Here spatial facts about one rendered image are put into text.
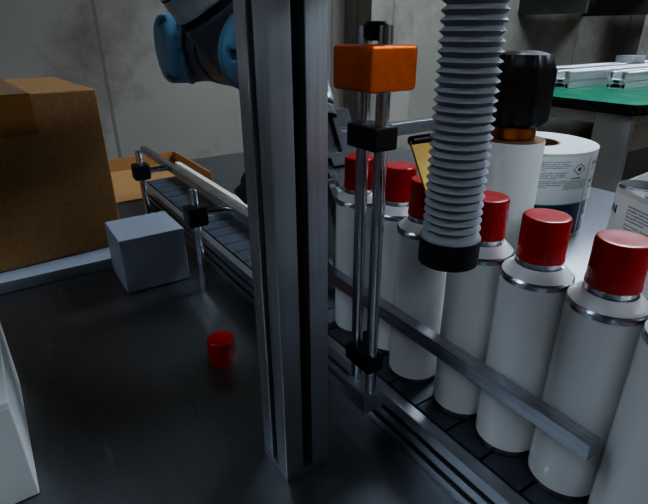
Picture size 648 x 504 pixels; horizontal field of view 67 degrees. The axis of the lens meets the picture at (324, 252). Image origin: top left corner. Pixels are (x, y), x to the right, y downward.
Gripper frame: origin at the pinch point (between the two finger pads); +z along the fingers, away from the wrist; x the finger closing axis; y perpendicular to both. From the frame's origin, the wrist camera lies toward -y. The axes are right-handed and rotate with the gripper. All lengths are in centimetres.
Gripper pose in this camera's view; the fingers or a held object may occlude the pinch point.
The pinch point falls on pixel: (337, 272)
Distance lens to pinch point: 60.0
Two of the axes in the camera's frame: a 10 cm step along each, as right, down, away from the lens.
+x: -4.8, 1.6, 8.6
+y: 8.3, -2.3, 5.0
